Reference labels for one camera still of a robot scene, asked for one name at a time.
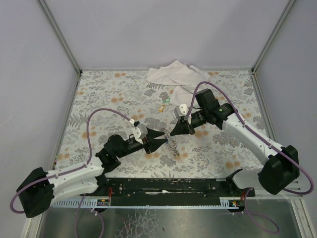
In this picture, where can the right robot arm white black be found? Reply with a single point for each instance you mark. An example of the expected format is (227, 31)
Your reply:
(279, 162)

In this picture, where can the white disc with keyrings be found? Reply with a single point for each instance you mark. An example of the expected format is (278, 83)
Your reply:
(172, 146)

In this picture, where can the white slotted cable duct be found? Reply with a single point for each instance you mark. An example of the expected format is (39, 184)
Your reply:
(204, 203)

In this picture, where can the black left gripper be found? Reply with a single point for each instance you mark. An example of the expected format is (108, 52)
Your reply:
(146, 143)

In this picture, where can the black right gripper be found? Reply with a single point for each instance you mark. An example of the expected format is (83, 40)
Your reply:
(187, 125)

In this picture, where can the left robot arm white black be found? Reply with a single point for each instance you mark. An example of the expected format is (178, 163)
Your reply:
(41, 189)

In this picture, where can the white crumpled cloth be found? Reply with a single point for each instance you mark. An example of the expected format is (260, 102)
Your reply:
(184, 78)

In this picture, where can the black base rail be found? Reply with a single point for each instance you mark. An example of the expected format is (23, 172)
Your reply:
(188, 189)

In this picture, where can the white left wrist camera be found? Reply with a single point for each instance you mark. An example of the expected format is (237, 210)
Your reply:
(139, 131)

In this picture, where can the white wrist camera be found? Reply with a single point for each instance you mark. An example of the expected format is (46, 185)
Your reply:
(181, 111)
(139, 131)

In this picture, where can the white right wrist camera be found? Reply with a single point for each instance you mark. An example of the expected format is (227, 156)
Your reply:
(181, 111)

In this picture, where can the grey left corner post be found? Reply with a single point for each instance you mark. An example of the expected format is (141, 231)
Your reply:
(59, 35)

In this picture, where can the grey aluminium corner post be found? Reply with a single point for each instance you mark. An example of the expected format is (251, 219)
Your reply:
(273, 35)

